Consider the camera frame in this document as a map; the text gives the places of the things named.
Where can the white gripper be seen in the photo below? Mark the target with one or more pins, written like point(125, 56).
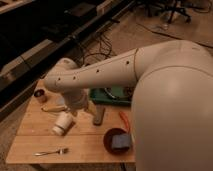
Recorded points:
point(76, 100)

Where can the blue sponge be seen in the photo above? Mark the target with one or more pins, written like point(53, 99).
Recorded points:
point(121, 141)

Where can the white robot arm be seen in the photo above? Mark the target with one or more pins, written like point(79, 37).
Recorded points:
point(172, 104)

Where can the dark rectangular remote block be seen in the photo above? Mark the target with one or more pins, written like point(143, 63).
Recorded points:
point(98, 118)

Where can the green plastic tray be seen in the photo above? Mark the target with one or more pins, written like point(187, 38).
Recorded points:
point(120, 96)

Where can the blue grey cloth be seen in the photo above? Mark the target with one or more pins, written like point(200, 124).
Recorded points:
point(60, 101)

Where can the banana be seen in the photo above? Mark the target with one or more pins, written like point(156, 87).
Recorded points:
point(54, 108)

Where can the red-brown bowl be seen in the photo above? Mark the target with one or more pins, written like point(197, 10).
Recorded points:
point(107, 140)

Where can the wooden table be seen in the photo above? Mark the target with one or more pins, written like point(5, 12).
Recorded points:
point(84, 140)

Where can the silver fork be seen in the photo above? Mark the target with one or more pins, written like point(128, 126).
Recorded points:
point(59, 151)

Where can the small metal cup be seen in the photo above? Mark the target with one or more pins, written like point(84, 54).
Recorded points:
point(40, 96)

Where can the black office chair base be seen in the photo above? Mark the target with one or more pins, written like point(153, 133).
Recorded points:
point(172, 6)

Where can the orange handled tool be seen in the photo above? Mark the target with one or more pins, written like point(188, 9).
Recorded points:
point(125, 120)

